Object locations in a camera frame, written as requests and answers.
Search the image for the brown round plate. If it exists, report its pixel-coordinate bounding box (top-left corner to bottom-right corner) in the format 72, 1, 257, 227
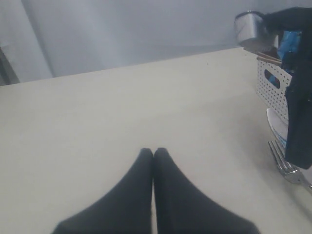
243, 41, 278, 59

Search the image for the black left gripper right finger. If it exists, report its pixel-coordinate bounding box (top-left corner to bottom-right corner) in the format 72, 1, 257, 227
153, 148, 255, 234

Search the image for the clear drinking glass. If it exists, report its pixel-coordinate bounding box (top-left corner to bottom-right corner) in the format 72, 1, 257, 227
234, 11, 267, 47

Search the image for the wooden chopstick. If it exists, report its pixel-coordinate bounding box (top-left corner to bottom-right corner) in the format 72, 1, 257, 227
257, 52, 282, 62
256, 56, 282, 66

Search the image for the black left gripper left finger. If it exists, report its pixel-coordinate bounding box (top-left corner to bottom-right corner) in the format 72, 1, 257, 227
53, 148, 153, 234

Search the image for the white perforated plastic basket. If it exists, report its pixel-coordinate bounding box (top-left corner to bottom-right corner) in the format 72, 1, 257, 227
256, 60, 292, 124

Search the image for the blue chips snack bag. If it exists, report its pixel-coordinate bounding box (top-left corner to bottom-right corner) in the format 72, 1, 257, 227
277, 31, 301, 75

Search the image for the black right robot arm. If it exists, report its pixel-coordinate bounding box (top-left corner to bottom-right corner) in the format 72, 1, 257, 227
264, 7, 312, 170

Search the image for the silver metal fork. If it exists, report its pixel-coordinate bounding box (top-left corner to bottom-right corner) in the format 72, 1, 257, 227
268, 140, 312, 194

